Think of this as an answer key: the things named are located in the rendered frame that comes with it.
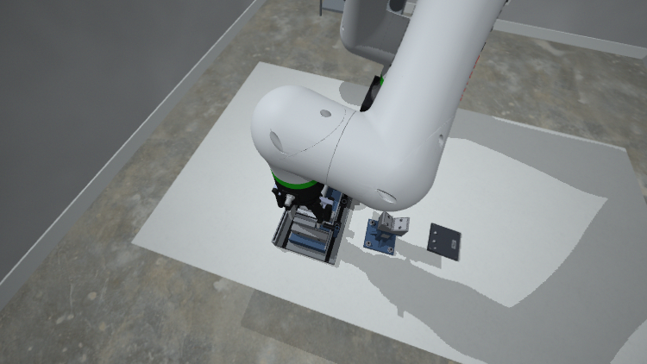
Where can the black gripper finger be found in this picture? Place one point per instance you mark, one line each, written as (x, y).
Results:
(322, 213)
(281, 202)

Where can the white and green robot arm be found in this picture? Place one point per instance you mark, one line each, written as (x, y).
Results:
(386, 157)

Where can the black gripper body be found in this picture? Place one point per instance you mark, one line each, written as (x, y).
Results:
(313, 201)

